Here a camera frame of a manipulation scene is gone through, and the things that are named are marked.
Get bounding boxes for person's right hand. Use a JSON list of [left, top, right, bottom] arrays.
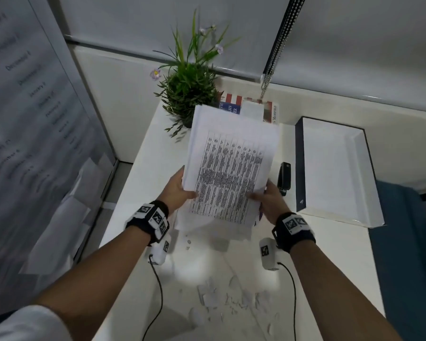
[[246, 178, 292, 223]]

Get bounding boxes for person's left hand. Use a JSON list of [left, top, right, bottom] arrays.
[[158, 166, 199, 214]]

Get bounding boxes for stack of printed paper sheets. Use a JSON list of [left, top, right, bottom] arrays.
[[173, 104, 280, 242]]

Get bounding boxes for person's left forearm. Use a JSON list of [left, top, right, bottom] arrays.
[[34, 224, 153, 331]]

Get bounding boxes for person's right forearm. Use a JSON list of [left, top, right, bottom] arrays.
[[289, 241, 403, 341]]

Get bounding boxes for black stapler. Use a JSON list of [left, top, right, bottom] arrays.
[[277, 162, 292, 196]]

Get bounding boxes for black wrist band with markers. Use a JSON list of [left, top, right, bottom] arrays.
[[124, 200, 171, 246], [271, 212, 317, 253]]

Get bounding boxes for white box with navy sides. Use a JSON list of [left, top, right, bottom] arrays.
[[294, 116, 385, 229]]

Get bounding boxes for red white blue book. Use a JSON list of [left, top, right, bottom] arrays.
[[218, 91, 280, 124]]

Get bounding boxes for scattered torn paper scraps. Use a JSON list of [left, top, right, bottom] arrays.
[[178, 233, 282, 335]]

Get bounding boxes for green potted plant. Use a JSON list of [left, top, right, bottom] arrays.
[[149, 9, 243, 139]]

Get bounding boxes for white roller blind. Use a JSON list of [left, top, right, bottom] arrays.
[[262, 0, 426, 115], [56, 0, 292, 81]]

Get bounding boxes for white sleeve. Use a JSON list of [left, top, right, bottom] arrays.
[[0, 304, 74, 341]]

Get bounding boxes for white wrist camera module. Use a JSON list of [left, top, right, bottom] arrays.
[[149, 239, 171, 265], [259, 238, 280, 271]]

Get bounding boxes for black cable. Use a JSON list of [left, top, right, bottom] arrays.
[[276, 261, 297, 341], [141, 256, 164, 341]]

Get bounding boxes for beaded metal blind chain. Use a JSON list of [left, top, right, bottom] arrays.
[[259, 0, 308, 100]]

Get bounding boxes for grey printed wall board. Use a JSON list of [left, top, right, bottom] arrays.
[[0, 0, 117, 311]]

